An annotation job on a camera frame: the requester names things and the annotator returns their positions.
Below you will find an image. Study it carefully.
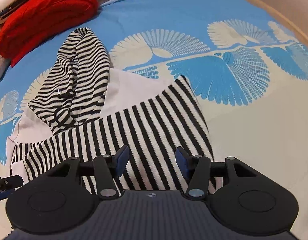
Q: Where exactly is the black white striped hooded garment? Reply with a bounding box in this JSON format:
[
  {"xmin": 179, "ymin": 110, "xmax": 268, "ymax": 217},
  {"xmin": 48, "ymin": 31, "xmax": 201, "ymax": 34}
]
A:
[{"xmin": 11, "ymin": 28, "xmax": 213, "ymax": 191}]

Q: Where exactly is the blue cream patterned bedsheet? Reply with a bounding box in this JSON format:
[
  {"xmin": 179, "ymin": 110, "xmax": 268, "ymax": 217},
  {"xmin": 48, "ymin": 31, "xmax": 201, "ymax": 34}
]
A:
[{"xmin": 0, "ymin": 0, "xmax": 308, "ymax": 239}]

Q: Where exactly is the red folded blanket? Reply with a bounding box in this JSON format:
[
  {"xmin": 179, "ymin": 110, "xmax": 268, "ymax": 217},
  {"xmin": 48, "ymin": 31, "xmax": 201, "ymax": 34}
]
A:
[{"xmin": 0, "ymin": 0, "xmax": 99, "ymax": 67}]

